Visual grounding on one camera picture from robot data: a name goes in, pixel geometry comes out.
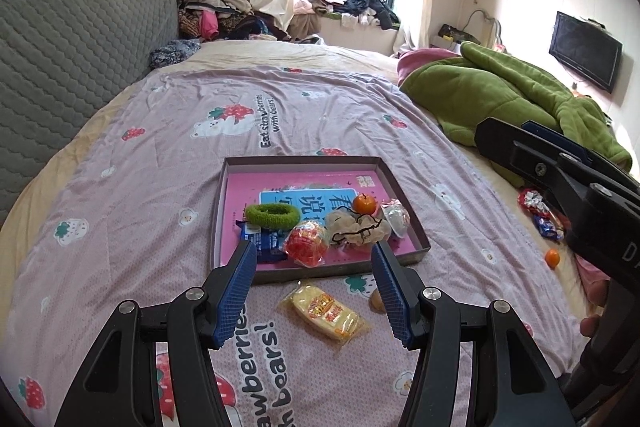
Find large orange tangerine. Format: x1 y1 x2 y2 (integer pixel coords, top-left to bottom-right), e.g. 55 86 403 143
352 193 378 216

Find green blanket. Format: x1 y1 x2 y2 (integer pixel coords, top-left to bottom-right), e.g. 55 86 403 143
398 42 632 172

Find red blue egg toy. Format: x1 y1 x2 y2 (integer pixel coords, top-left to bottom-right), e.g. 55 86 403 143
283 220 329 268

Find green knitted ring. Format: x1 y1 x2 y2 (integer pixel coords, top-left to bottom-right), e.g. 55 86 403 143
243 202 303 232

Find grey quilted headboard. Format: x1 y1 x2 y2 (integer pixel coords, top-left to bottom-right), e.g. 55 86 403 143
1 0 178 216

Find pink pillow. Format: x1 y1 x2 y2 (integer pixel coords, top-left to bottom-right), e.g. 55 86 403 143
397 48 459 84

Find person's hand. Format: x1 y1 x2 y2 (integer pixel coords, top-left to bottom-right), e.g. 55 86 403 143
579 280 610 338

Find red blue candy wrappers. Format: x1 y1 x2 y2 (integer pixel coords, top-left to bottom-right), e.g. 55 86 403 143
518 188 564 242

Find dark patterned cloth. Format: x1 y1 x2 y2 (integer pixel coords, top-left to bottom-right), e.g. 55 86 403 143
150 38 201 69

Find yellow cracker packet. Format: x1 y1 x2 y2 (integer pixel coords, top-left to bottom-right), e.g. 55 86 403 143
277 280 373 349

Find brown walnut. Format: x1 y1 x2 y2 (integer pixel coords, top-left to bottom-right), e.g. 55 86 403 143
369 289 386 313

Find dark clothes on windowsill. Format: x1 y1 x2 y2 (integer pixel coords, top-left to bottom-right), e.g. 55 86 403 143
294 0 400 30

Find black wall television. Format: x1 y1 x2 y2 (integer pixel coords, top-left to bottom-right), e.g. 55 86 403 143
549 12 623 93

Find blue snack wrapper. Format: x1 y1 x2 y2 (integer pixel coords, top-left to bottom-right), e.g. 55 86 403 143
235 220 288 265

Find small tangerine at edge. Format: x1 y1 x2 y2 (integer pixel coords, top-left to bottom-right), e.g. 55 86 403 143
544 249 561 270

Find clothes pile by headboard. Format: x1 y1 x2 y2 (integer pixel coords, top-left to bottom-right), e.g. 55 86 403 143
178 0 291 42

